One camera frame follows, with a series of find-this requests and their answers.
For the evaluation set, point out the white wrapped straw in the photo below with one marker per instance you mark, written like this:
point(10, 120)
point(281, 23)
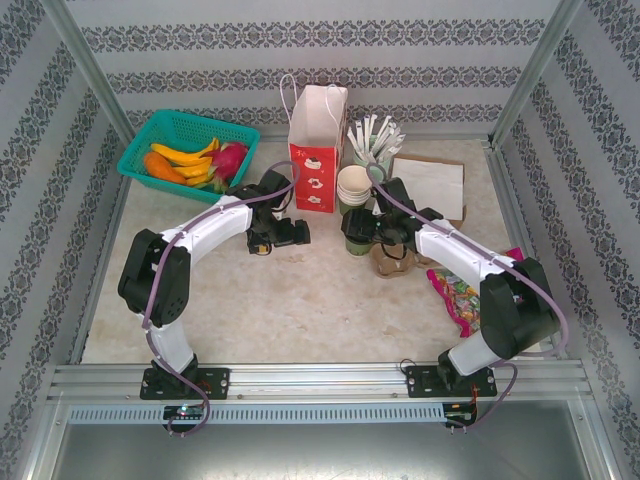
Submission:
point(391, 140)
point(362, 140)
point(396, 146)
point(371, 131)
point(356, 145)
point(384, 134)

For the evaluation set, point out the orange toy mango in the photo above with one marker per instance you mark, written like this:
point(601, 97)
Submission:
point(160, 167)

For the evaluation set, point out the colourful candy bag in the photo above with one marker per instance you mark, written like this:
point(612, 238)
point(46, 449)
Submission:
point(455, 295)

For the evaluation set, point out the pink toy dragon fruit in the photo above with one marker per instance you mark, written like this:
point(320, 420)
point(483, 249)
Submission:
point(230, 160)

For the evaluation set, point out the yellow toy banana bunch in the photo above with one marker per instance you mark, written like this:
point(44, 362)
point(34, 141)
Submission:
point(187, 159)

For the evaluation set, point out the grey metal panel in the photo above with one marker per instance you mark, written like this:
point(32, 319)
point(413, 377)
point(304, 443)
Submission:
point(320, 450)

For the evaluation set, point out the brown cardboard napkin box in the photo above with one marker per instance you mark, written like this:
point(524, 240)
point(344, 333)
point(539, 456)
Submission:
point(459, 220)

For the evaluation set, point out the aluminium side rail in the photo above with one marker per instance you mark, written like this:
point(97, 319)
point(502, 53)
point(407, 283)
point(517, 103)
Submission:
point(111, 215)
point(507, 200)

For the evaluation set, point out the aluminium frame post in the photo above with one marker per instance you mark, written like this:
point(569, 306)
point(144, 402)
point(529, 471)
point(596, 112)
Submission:
point(86, 65)
point(537, 65)

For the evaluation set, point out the white paper napkin stack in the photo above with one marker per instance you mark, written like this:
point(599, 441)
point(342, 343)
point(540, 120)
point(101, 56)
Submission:
point(435, 185)

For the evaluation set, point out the long aluminium base rail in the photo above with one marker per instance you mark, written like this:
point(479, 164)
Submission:
point(320, 380)

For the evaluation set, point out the pale green mug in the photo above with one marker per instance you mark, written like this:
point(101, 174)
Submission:
point(357, 161)

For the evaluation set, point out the teal plastic basket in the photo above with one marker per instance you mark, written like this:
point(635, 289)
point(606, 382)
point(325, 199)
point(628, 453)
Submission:
point(180, 127)

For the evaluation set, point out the brown cardboard cup holder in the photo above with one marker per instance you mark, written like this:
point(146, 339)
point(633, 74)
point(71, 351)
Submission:
point(390, 267)

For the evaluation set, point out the small controller circuit board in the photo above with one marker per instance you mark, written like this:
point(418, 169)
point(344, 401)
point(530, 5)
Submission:
point(185, 411)
point(457, 415)

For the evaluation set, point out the green paper cup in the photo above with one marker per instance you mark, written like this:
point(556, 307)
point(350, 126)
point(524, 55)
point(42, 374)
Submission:
point(357, 248)

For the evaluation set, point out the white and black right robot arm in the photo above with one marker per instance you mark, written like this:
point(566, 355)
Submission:
point(450, 245)

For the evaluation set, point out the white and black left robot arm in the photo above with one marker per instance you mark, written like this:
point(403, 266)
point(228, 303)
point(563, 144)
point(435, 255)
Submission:
point(215, 222)

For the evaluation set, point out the red and white paper bag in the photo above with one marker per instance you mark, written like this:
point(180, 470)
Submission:
point(315, 165)

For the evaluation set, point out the stack of paper cups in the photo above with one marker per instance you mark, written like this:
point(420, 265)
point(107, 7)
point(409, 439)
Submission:
point(352, 182)

